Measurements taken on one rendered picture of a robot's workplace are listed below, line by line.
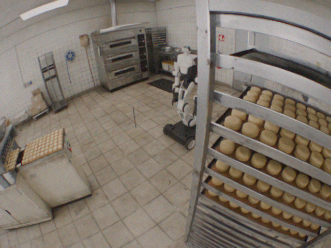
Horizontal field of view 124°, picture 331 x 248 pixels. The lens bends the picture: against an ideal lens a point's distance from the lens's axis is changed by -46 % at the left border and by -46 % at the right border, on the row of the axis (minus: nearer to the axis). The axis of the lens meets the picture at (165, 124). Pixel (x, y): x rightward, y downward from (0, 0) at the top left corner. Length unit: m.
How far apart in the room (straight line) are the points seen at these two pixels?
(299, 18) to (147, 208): 1.97
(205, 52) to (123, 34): 4.67
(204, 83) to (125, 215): 1.80
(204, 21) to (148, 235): 1.81
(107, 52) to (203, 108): 4.39
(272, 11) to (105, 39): 4.59
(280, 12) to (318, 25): 0.07
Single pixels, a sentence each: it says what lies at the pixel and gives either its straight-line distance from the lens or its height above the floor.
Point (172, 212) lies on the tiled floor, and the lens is 1.91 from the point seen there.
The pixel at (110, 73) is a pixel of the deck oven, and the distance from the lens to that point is 4.78.
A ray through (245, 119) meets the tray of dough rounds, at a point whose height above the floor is 1.49.
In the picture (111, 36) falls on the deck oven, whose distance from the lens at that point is 4.80.
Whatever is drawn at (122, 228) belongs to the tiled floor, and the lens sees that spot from 1.92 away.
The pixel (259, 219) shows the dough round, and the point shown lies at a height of 1.13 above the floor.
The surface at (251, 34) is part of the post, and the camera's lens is 0.76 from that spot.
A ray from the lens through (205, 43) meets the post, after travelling 0.33.
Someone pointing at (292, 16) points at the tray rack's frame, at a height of 1.80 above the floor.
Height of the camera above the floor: 1.75
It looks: 35 degrees down
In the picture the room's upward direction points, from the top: 5 degrees counter-clockwise
